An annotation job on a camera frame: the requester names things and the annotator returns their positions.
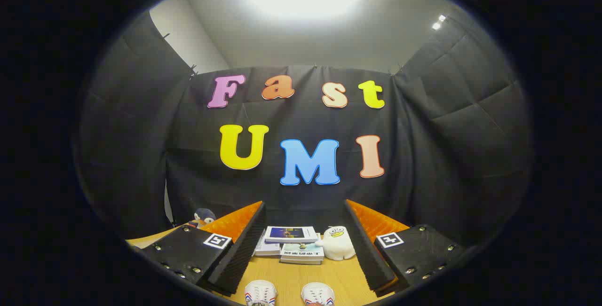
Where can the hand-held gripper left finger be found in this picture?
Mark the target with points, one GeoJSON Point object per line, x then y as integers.
{"type": "Point", "coordinates": [244, 245]}

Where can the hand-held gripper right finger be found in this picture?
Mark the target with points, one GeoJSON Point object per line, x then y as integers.
{"type": "Point", "coordinates": [367, 245]}

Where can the white canvas shoe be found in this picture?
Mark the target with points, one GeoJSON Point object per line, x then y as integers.
{"type": "Point", "coordinates": [318, 294]}
{"type": "Point", "coordinates": [260, 293]}

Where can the white book with text cover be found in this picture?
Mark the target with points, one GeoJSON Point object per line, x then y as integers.
{"type": "Point", "coordinates": [267, 248]}

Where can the white duck plush toy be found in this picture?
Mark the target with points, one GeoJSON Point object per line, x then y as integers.
{"type": "Point", "coordinates": [336, 247]}

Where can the book with blue picture cover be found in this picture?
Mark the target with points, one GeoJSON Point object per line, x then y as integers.
{"type": "Point", "coordinates": [289, 234]}

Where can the grey penguin plush toy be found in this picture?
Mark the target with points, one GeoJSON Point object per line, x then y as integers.
{"type": "Point", "coordinates": [203, 215]}

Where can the book with teal cover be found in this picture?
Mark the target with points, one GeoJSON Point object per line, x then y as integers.
{"type": "Point", "coordinates": [301, 250]}

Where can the white book under teal book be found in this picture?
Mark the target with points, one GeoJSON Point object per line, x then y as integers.
{"type": "Point", "coordinates": [301, 262]}

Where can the black backdrop cloth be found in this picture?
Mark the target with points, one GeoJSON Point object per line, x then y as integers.
{"type": "Point", "coordinates": [423, 155]}

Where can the small ceiling spotlight fixture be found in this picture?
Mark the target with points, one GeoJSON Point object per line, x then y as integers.
{"type": "Point", "coordinates": [439, 21]}

